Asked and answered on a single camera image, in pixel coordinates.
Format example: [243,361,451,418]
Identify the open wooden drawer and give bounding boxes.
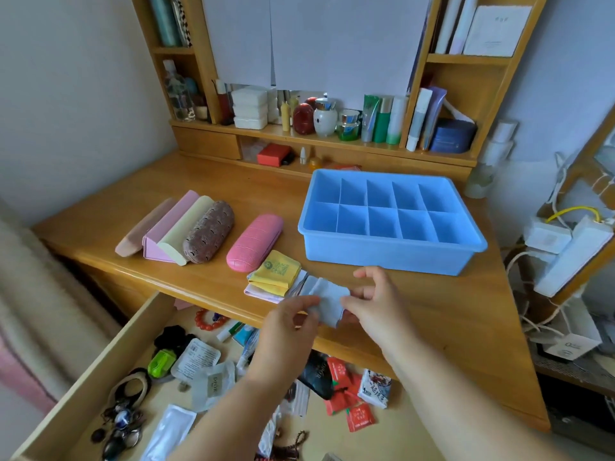
[12,291,435,461]

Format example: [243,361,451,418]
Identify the stack of white boxes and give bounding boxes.
[231,85,269,130]

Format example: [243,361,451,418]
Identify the person's right forearm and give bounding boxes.
[384,338,584,461]

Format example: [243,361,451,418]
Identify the person's right hand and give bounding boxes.
[340,266,415,356]

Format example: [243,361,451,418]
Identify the red and white bottle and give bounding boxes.
[214,79,235,125]

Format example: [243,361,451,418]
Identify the white paper sheets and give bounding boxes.
[200,0,431,99]

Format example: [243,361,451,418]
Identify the white snack packet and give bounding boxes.
[357,369,393,410]

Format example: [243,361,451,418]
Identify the white cosmetic tube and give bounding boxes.
[406,87,433,152]

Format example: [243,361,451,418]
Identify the green cosmetic tube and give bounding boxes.
[361,94,381,143]

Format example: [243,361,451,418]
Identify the clear glass bottle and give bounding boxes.
[162,59,196,122]

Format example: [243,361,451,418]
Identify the white power adapter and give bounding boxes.
[523,218,573,255]

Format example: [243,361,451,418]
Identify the purple cosmetic tube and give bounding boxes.
[420,85,448,150]

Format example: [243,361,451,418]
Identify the wooden desk hutch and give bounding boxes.
[130,0,549,184]

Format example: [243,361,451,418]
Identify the pink triangular glasses case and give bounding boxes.
[142,190,201,263]

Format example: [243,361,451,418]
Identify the row of books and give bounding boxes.
[147,0,193,48]

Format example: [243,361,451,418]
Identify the black hair scrunchie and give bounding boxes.
[153,325,197,360]

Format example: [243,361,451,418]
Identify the brown patterned glasses case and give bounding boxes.
[183,201,235,264]

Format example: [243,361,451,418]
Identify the red bead bracelet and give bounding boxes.
[194,309,231,332]

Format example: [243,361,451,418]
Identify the person's left forearm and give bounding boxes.
[168,372,291,461]

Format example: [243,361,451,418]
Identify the person's left hand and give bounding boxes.
[247,295,322,383]

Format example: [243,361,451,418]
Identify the white booklet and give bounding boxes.
[462,5,533,58]

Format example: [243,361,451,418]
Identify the blue white tube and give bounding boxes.
[233,324,261,372]

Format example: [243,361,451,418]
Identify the black pouch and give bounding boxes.
[297,350,335,401]

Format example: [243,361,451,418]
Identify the yellow cleaning cloth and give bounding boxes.
[247,250,302,297]

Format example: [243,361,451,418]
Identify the blue divided organizer box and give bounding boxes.
[297,169,489,277]

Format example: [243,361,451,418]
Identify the grey-blue cleaning cloth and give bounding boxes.
[298,276,352,329]

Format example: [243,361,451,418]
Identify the white folded cleaning cloth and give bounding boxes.
[243,282,308,304]

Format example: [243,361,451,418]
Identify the white clear sachet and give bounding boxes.
[191,360,236,413]

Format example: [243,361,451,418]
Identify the white plain sachet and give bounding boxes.
[140,403,198,461]

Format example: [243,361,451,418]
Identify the beige glasses case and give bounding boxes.
[115,198,178,258]

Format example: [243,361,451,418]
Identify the white paper bag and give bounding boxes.
[542,297,603,362]

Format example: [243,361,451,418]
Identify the white ceramic jar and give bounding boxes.
[313,98,339,138]

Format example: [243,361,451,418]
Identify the cream triangular glasses case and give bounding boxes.
[157,196,215,267]

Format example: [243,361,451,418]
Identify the beige blanket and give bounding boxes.
[0,200,122,414]

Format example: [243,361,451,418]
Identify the teal cosmetic tube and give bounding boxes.
[372,96,394,144]

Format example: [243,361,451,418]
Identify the black strap with keyrings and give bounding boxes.
[90,368,152,461]

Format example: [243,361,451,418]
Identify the red sachet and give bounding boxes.
[345,402,377,433]
[324,374,363,417]
[326,357,353,385]

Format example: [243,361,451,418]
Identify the yellow cable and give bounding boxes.
[545,206,604,224]

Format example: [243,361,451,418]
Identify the white and green tube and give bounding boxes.
[386,96,408,146]

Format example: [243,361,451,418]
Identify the green glass jar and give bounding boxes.
[336,109,361,142]

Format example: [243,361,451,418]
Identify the white upright books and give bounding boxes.
[434,0,480,55]

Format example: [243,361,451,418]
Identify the red box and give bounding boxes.
[257,143,293,168]

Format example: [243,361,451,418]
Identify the white power strip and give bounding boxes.
[533,215,615,298]

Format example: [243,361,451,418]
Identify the pink textured glasses case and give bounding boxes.
[226,214,284,273]

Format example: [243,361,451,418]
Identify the green plastic gadget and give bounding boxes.
[147,349,177,379]

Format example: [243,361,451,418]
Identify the round red bottle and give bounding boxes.
[292,102,316,136]

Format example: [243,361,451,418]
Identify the white printed sachet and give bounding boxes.
[170,338,222,384]

